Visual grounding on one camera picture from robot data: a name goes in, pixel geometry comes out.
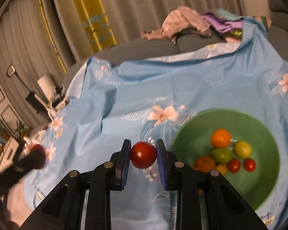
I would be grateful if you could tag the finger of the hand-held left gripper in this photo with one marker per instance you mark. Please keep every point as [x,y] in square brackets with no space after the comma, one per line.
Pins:
[25,164]

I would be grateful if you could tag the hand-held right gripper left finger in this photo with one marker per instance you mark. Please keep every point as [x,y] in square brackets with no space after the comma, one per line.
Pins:
[126,165]

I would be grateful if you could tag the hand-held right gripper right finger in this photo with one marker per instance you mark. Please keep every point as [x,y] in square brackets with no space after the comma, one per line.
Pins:
[161,169]

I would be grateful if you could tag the red tomato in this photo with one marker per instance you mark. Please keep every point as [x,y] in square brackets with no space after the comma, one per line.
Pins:
[39,157]
[249,164]
[143,155]
[234,165]

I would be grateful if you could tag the orange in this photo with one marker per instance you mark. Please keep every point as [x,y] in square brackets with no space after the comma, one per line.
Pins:
[203,164]
[220,137]

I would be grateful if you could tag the small yellow-orange fruit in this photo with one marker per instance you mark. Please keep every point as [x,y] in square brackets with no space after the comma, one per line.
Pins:
[222,169]

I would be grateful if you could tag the green lime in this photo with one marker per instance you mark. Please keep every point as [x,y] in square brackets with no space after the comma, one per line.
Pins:
[220,155]

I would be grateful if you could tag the yellow-green mango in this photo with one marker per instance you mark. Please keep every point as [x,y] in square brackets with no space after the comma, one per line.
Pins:
[242,149]

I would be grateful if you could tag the green bowl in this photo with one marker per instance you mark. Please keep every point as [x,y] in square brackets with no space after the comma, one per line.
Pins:
[260,179]

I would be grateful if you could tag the white cabinet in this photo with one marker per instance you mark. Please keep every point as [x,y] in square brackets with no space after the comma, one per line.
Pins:
[2,154]

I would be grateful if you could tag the potted plant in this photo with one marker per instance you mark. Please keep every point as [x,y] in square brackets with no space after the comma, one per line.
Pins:
[19,129]

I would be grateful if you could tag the black stand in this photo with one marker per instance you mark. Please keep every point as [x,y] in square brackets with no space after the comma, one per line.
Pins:
[36,101]

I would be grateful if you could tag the blue floral bed sheet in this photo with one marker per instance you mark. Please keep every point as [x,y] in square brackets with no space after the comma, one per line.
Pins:
[134,93]

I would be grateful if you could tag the grey sofa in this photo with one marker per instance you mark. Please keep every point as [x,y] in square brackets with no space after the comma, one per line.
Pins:
[139,49]

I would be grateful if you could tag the pink-grey clothes pile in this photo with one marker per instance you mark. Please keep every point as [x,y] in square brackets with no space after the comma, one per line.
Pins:
[182,21]

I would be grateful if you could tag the yellow patterned curtain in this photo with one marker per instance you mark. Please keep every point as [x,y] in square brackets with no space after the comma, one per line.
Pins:
[93,16]

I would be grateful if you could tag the small green object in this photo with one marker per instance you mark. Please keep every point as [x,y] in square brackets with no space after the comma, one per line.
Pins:
[236,32]

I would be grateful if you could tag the purple garment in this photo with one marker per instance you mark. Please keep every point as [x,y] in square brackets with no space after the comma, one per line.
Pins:
[223,24]

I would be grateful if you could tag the grey curtain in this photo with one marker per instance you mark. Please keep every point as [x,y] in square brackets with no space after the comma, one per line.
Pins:
[158,2]

